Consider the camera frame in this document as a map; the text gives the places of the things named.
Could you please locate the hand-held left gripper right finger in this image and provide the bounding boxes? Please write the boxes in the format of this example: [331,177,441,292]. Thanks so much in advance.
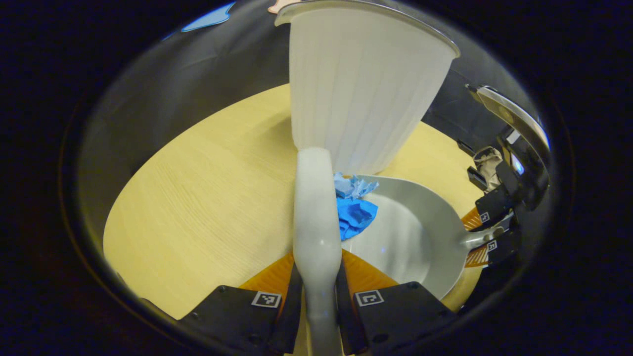
[335,249,459,356]

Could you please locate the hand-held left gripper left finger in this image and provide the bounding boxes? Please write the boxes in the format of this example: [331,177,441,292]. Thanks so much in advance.
[178,251,304,356]

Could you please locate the white plastic dustpan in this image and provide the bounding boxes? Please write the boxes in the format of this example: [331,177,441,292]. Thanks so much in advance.
[341,174,507,301]

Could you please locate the light blue paper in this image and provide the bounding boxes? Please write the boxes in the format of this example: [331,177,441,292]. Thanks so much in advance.
[334,172,380,200]

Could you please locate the white ribbed garbage bin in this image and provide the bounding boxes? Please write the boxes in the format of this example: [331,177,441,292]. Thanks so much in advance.
[274,0,460,177]

